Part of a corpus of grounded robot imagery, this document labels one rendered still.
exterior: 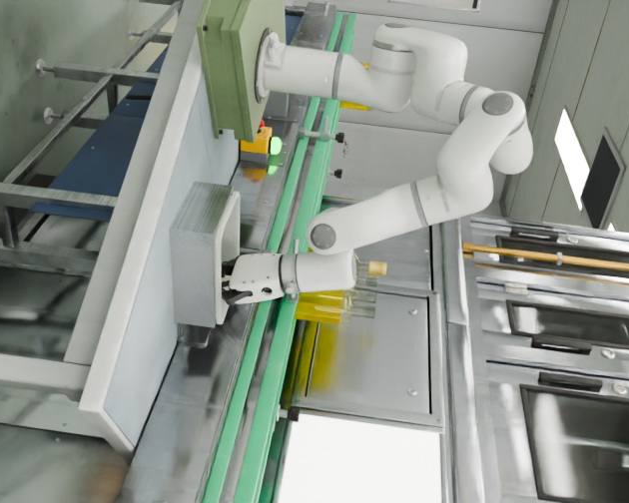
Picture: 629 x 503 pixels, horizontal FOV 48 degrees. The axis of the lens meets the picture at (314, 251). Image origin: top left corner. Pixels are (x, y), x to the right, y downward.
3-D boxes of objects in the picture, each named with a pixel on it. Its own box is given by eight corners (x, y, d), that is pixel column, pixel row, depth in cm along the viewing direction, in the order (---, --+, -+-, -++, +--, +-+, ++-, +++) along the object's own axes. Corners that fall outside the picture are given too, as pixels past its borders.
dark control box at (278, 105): (258, 115, 205) (286, 118, 204) (258, 89, 200) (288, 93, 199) (263, 103, 211) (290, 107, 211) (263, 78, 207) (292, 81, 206)
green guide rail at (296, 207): (264, 256, 154) (301, 261, 153) (264, 253, 153) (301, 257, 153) (337, 14, 295) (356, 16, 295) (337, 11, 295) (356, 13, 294)
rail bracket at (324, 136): (296, 140, 198) (342, 146, 197) (297, 116, 193) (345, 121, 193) (298, 134, 201) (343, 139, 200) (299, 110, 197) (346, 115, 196)
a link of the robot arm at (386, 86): (329, 109, 144) (407, 120, 142) (337, 43, 138) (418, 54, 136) (336, 98, 153) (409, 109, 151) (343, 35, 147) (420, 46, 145)
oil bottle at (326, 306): (259, 314, 161) (351, 327, 160) (260, 295, 158) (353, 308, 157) (263, 299, 166) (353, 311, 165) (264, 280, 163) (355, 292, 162)
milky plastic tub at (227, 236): (177, 324, 137) (221, 330, 136) (171, 230, 123) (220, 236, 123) (199, 270, 151) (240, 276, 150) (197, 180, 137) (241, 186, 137)
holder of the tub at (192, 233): (176, 343, 140) (215, 348, 139) (169, 229, 124) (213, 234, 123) (198, 289, 154) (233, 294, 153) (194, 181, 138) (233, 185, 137)
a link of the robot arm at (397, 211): (416, 179, 130) (310, 211, 135) (411, 184, 118) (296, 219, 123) (429, 223, 131) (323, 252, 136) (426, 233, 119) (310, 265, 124)
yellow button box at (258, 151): (238, 160, 182) (266, 163, 182) (238, 134, 178) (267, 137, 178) (244, 147, 188) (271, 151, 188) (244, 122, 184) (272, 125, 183)
